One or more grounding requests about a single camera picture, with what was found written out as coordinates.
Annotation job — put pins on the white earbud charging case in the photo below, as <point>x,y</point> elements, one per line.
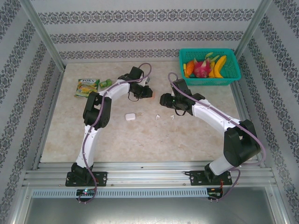
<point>130,116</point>

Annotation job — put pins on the aluminium side rail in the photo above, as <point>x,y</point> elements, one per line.
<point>244,116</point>
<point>53,105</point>

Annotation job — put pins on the right aluminium side rail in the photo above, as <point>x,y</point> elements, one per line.
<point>244,116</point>

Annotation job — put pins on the yellow toy banana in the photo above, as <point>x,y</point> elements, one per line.
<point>218,67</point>

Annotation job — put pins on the left aluminium frame post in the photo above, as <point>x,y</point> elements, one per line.
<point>39,30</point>

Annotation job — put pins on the small green candy packet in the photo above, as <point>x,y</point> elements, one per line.
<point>105,83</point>

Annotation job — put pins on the right aluminium frame post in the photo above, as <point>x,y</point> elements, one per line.
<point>254,25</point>

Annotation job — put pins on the aluminium frame post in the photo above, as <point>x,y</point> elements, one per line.
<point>254,25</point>
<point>39,30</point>

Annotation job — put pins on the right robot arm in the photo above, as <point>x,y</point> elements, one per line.
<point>210,114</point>

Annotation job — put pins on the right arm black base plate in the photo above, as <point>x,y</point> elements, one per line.
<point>198,178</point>

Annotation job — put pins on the teal plastic basket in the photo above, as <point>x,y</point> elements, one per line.
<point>210,81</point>

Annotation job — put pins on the pink toy dragon fruit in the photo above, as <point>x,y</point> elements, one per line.
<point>201,68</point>

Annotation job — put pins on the grey metal sheet panel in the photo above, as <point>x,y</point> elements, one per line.
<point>149,212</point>

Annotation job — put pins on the orange toy fruit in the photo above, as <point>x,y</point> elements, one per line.
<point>189,67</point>

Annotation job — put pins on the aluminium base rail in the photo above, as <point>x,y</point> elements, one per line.
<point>149,175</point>

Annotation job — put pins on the left aluminium side rail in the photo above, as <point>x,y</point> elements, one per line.
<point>53,105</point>

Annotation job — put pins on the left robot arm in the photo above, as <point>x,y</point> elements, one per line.
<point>90,144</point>

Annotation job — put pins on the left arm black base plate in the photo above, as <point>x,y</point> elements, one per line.
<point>100,178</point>

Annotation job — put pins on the green yellow candy bag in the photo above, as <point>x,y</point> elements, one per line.
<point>86,88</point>

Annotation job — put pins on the yellow-green toy fruit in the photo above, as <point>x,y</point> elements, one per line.
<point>211,56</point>

